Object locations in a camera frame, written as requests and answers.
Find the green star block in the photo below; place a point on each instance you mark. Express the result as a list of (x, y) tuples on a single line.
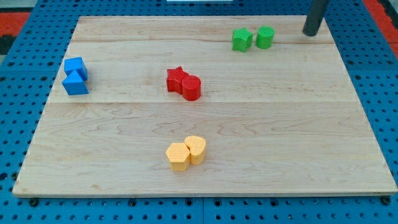
[(241, 39)]

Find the red star block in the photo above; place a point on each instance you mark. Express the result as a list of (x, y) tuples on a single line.
[(174, 79)]

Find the red cylinder block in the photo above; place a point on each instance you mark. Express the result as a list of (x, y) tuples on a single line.
[(191, 88)]

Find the yellow hexagon block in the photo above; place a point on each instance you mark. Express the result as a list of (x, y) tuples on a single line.
[(178, 155)]

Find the light wooden board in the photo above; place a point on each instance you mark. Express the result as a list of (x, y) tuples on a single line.
[(278, 122)]

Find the blue cube block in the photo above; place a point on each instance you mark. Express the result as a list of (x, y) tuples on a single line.
[(76, 64)]

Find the green cylinder block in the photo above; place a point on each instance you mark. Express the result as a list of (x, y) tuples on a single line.
[(265, 35)]

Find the yellow heart block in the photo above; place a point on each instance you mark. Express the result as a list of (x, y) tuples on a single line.
[(197, 147)]

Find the blue triangle block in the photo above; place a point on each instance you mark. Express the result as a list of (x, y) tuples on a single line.
[(74, 84)]

